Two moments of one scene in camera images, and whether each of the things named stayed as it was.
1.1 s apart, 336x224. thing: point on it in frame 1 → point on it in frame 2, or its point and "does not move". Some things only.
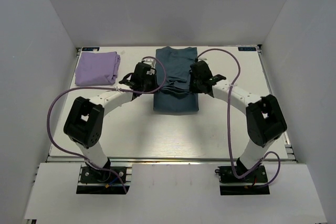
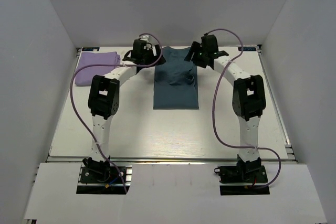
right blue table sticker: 247,49 does not move
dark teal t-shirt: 176,96 does not move
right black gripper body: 195,86 → 200,61
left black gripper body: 151,83 → 149,58
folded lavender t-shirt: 97,68 does not move
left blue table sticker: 90,49 does not move
